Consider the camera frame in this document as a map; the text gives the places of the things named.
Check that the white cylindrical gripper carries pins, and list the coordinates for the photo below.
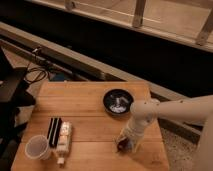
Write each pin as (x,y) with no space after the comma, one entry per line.
(134,128)

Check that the dark red pepper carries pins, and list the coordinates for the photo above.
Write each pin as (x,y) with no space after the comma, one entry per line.
(124,145)

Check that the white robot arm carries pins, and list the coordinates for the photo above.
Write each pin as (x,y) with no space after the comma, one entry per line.
(197,109)

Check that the black bowl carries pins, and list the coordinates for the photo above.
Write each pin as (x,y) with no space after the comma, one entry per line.
(117,102)

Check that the white plastic bottle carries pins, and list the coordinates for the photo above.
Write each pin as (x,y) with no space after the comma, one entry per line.
(63,145)

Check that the black white striped eraser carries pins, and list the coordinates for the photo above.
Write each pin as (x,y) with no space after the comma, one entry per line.
(53,131)

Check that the translucent plastic cup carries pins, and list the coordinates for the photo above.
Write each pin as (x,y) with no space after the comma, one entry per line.
(37,148)

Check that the black chair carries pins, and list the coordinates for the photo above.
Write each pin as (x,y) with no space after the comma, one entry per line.
(13,95)

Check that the wooden railing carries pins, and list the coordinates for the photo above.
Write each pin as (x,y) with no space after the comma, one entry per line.
(187,22)

